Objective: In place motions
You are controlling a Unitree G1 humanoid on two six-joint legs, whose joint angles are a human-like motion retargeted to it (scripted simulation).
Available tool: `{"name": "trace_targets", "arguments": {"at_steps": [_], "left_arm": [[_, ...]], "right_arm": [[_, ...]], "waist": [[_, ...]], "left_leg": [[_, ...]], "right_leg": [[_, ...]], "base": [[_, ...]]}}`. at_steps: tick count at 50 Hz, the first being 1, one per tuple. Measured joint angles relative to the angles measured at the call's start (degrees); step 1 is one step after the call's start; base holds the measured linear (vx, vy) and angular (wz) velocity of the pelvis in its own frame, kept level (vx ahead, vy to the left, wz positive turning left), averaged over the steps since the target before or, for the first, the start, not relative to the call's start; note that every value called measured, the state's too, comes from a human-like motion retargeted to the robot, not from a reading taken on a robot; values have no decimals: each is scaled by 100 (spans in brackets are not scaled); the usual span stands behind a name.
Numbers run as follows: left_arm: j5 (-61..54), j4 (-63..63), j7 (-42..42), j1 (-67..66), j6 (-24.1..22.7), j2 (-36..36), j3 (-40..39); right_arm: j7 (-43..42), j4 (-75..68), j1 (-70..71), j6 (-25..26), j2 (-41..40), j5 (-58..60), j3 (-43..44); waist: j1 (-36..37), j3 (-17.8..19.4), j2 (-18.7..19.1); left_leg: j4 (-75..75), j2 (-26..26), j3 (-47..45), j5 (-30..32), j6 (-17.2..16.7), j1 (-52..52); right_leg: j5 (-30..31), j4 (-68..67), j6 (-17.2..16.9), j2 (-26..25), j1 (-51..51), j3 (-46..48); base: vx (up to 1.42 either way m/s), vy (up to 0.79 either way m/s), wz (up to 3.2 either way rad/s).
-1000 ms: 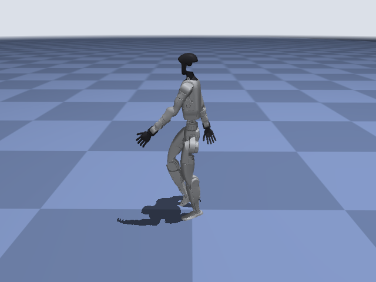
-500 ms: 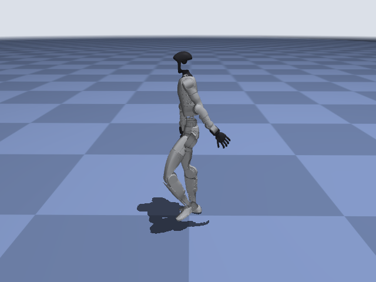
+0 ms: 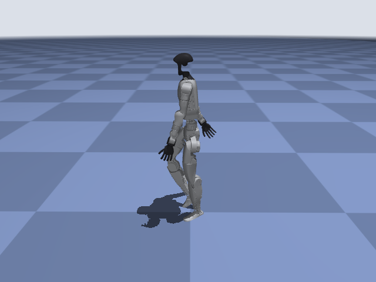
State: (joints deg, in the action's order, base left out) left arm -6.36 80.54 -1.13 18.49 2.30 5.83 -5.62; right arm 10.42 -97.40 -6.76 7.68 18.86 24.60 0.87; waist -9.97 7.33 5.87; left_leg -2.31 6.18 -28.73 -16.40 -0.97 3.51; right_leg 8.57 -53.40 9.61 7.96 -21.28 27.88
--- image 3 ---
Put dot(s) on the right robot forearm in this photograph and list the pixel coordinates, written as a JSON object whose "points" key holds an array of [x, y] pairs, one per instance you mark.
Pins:
{"points": [[201, 119]]}

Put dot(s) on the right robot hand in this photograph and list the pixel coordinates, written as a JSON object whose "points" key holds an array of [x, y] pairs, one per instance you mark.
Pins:
{"points": [[206, 128]]}

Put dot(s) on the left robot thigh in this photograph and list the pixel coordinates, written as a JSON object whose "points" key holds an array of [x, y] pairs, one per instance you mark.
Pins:
{"points": [[189, 159]]}

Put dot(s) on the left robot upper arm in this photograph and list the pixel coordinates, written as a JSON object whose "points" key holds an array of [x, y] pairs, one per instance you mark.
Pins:
{"points": [[185, 92]]}

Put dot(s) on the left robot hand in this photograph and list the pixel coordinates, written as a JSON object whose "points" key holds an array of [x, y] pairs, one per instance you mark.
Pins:
{"points": [[168, 150]]}

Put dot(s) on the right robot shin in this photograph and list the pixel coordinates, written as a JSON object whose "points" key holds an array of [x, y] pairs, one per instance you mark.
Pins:
{"points": [[181, 180]]}

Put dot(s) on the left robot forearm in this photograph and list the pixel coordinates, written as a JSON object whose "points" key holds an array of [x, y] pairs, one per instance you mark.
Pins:
{"points": [[177, 124]]}

